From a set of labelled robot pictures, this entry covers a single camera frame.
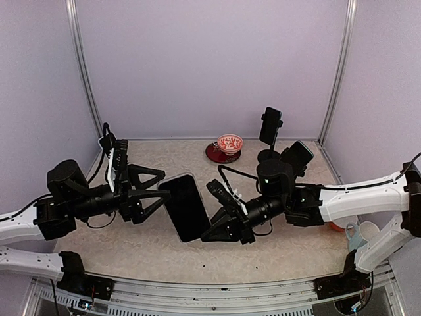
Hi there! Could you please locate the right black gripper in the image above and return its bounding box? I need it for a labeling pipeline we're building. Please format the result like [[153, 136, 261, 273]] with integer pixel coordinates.
[[199, 196, 287, 246]]

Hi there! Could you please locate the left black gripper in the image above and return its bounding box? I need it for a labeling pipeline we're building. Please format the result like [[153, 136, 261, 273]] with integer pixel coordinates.
[[69, 163, 171, 224]]

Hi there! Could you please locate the phone pink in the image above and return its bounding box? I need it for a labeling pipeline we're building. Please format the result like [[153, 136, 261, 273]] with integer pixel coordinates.
[[157, 173, 211, 243]]

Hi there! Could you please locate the phone blue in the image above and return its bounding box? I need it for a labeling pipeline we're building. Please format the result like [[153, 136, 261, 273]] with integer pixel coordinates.
[[280, 140, 314, 177], [98, 132, 116, 156]]

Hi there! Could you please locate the black pole stand clamp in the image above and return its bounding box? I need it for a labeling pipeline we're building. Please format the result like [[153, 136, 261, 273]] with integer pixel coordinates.
[[257, 133, 280, 163]]

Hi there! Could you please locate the black pole stand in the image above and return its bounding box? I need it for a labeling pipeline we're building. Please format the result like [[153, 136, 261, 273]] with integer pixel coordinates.
[[280, 147, 307, 178]]

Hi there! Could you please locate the phone black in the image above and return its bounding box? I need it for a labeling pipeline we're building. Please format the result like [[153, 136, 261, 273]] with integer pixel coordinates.
[[259, 107, 283, 145]]

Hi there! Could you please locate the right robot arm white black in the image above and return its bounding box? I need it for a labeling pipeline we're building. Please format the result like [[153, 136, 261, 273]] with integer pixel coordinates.
[[201, 159, 420, 292]]

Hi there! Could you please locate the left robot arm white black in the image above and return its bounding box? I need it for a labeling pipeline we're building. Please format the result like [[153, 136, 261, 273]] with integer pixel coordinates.
[[1, 159, 170, 293]]

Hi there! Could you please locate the red saucer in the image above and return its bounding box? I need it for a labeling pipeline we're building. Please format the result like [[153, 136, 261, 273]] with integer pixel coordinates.
[[205, 142, 241, 164]]

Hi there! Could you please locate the red patterned teacup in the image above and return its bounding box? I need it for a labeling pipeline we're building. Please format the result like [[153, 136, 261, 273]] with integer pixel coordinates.
[[217, 134, 244, 155]]

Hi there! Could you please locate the orange white bowl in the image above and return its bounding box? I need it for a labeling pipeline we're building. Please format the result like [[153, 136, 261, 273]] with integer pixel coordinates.
[[329, 222, 345, 232]]

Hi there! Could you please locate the light blue mug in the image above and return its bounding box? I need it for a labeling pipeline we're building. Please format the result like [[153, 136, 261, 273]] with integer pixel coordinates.
[[345, 223, 368, 252]]

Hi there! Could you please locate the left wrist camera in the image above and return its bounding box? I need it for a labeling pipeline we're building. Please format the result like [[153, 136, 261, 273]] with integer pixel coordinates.
[[105, 139, 128, 193]]

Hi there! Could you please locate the front aluminium rail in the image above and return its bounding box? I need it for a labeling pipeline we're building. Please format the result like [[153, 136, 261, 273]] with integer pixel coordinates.
[[22, 259, 405, 316]]

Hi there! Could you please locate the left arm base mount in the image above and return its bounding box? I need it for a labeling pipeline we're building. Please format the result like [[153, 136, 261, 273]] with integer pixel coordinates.
[[57, 251, 115, 301]]

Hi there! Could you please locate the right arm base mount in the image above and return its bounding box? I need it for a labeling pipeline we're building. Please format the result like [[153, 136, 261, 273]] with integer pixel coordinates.
[[313, 251, 372, 300]]

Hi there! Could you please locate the left aluminium frame post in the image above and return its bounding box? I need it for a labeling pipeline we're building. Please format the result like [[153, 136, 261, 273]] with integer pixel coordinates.
[[65, 0, 103, 137]]

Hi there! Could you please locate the aluminium frame post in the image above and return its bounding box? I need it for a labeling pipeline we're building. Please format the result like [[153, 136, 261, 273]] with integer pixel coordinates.
[[318, 0, 358, 147], [65, 0, 103, 137]]

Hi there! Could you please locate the right aluminium frame post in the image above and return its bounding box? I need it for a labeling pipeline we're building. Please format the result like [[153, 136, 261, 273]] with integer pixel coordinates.
[[318, 0, 358, 147]]

